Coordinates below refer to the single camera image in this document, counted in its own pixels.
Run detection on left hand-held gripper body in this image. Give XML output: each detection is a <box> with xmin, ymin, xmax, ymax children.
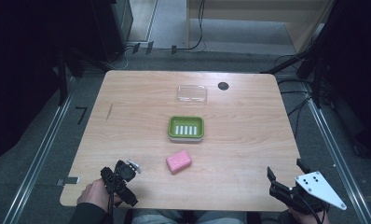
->
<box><xmin>106</xmin><ymin>159</ymin><xmax>143</xmax><ymax>208</ymax></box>

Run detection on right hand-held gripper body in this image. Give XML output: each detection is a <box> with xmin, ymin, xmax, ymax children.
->
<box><xmin>268</xmin><ymin>171</ymin><xmax>348</xmax><ymax>216</ymax></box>

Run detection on pink soap bar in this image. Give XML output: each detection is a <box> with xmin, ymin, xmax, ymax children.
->
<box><xmin>165</xmin><ymin>149</ymin><xmax>193</xmax><ymax>175</ymax></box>

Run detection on green soap dish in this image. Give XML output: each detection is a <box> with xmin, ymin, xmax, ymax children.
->
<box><xmin>167</xmin><ymin>115</ymin><xmax>205</xmax><ymax>144</ymax></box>

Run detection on clear plastic lid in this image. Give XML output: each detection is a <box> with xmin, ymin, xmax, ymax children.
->
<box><xmin>176</xmin><ymin>84</ymin><xmax>209</xmax><ymax>105</ymax></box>

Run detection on person's left hand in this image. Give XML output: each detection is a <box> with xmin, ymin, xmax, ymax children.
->
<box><xmin>76</xmin><ymin>177</ymin><xmax>123</xmax><ymax>213</ymax></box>

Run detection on person's right hand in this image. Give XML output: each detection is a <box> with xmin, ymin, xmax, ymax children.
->
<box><xmin>286</xmin><ymin>206</ymin><xmax>327</xmax><ymax>224</ymax></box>

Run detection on silver table clamp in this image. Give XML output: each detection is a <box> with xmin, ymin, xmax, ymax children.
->
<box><xmin>56</xmin><ymin>175</ymin><xmax>81</xmax><ymax>188</ymax></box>

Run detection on person's legs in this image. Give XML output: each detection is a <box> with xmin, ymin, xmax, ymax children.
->
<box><xmin>131</xmin><ymin>208</ymin><xmax>247</xmax><ymax>224</ymax></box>

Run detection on black metal stand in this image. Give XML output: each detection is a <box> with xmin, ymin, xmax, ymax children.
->
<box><xmin>56</xmin><ymin>50</ymin><xmax>69</xmax><ymax>107</ymax></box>

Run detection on black tripod stand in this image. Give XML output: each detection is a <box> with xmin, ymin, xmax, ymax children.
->
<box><xmin>260</xmin><ymin>31</ymin><xmax>326</xmax><ymax>110</ymax></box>

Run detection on black cabinet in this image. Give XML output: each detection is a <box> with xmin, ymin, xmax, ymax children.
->
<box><xmin>89</xmin><ymin>0</ymin><xmax>135</xmax><ymax>63</ymax></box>

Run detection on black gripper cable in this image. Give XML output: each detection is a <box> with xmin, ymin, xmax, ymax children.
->
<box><xmin>294</xmin><ymin>191</ymin><xmax>327</xmax><ymax>224</ymax></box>

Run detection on metal floor rail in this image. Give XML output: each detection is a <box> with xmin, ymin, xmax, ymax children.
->
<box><xmin>2</xmin><ymin>77</ymin><xmax>78</xmax><ymax>224</ymax></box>
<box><xmin>304</xmin><ymin>90</ymin><xmax>371</xmax><ymax>224</ymax></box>

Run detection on black floor cable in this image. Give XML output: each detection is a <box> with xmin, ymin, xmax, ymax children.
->
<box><xmin>275</xmin><ymin>53</ymin><xmax>317</xmax><ymax>139</ymax></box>

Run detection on white cable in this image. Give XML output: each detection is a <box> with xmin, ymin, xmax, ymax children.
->
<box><xmin>107</xmin><ymin>46</ymin><xmax>135</xmax><ymax>71</ymax></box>

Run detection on black hanging cable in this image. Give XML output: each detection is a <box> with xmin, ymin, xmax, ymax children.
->
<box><xmin>175</xmin><ymin>0</ymin><xmax>207</xmax><ymax>52</ymax></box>

